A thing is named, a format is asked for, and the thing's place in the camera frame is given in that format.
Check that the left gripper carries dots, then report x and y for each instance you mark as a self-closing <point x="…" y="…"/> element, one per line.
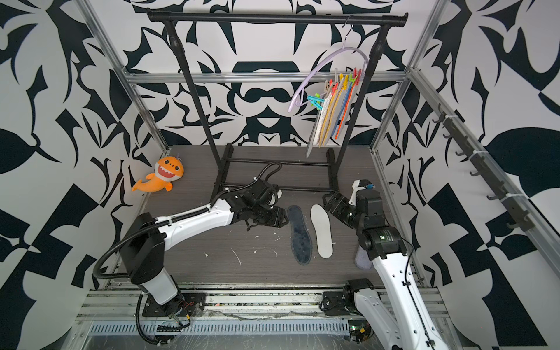
<point x="266" y="214"/>

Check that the orange-edged insole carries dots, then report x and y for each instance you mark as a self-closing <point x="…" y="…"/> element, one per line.
<point x="321" y="223"/>

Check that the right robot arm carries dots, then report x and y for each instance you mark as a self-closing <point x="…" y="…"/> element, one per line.
<point x="406" y="323"/>

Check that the white cable duct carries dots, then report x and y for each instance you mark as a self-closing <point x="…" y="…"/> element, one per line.
<point x="237" y="327"/>

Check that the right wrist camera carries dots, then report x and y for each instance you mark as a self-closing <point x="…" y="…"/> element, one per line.
<point x="360" y="184"/>

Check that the grey fabric case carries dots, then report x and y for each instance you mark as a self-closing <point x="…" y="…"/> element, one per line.
<point x="362" y="260"/>

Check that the orange shark plush toy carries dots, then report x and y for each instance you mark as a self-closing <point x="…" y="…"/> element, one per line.
<point x="167" y="170"/>

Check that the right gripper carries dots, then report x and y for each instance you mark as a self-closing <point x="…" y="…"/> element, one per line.
<point x="337" y="211"/>

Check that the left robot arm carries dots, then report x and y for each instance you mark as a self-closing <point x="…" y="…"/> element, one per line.
<point x="140" y="255"/>

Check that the dark grey felt insole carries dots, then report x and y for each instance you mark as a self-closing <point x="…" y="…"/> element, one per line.
<point x="301" y="242"/>

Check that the wall hook rail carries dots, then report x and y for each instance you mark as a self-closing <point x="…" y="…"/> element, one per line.
<point x="488" y="169"/>

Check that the lilac round clip hanger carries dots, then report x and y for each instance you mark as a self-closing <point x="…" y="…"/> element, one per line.
<point x="343" y="57"/>

